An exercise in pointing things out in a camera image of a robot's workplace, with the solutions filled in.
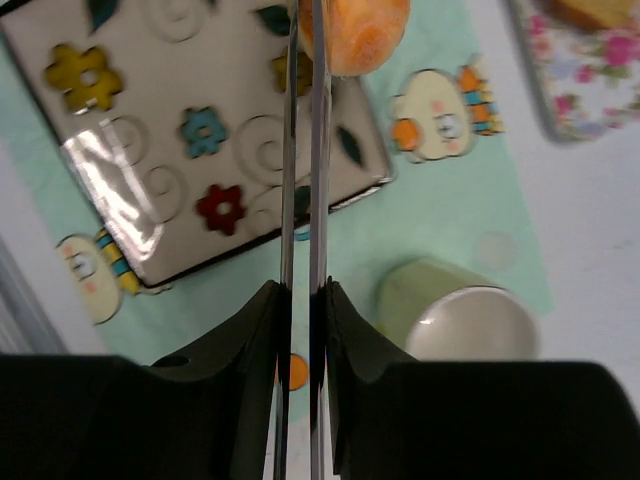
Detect light green cartoon placemat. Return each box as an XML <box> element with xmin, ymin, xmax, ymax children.
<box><xmin>1</xmin><ymin>1</ymin><xmax>550</xmax><ymax>364</ymax></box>

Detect floral rectangular tray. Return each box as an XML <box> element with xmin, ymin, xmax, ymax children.
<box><xmin>506</xmin><ymin>1</ymin><xmax>639</xmax><ymax>141</ymax></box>

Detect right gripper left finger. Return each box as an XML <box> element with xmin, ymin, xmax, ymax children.
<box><xmin>1</xmin><ymin>281</ymin><xmax>282</xmax><ymax>479</ymax></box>

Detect round orange bun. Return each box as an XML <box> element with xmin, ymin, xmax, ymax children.
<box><xmin>325</xmin><ymin>0</ymin><xmax>411</xmax><ymax>77</ymax></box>

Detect square floral ceramic plate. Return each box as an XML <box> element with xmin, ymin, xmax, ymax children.
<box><xmin>0</xmin><ymin>0</ymin><xmax>399</xmax><ymax>289</ymax></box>

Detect pale yellow mug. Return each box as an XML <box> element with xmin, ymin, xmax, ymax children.
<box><xmin>377</xmin><ymin>258</ymin><xmax>540</xmax><ymax>361</ymax></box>

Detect brown bread slice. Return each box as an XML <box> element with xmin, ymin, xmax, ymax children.
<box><xmin>546</xmin><ymin>0</ymin><xmax>639</xmax><ymax>31</ymax></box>

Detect metal serving tongs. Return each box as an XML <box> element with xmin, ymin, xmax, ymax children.
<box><xmin>273</xmin><ymin>1</ymin><xmax>332</xmax><ymax>479</ymax></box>

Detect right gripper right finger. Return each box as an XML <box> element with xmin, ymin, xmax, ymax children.
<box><xmin>326</xmin><ymin>282</ymin><xmax>639</xmax><ymax>479</ymax></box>

